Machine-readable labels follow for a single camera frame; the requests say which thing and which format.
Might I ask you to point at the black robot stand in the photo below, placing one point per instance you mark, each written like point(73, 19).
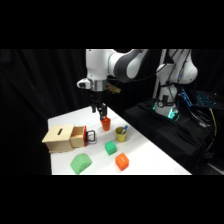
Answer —
point(166, 133)

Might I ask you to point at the large green arched block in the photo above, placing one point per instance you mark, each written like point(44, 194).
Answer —
point(80, 163)

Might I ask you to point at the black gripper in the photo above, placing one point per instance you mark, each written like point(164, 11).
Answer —
point(95, 96)

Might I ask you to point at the black curtain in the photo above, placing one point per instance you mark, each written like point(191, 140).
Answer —
point(36, 96)

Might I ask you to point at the wooden box with slot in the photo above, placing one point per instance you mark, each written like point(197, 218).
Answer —
point(58, 138)

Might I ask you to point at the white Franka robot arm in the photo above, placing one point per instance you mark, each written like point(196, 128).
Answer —
point(128, 66)

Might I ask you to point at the orange cup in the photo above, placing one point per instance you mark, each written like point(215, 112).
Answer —
point(106, 124)

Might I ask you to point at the small green cube block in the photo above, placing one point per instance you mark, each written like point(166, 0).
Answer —
point(110, 147)

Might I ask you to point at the yellow cup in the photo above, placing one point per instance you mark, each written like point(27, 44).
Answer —
point(120, 134)

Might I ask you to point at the blue marker pen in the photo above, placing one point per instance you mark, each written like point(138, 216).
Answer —
point(124, 129)

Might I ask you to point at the red-orange cube block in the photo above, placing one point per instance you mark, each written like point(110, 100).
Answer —
point(122, 161)

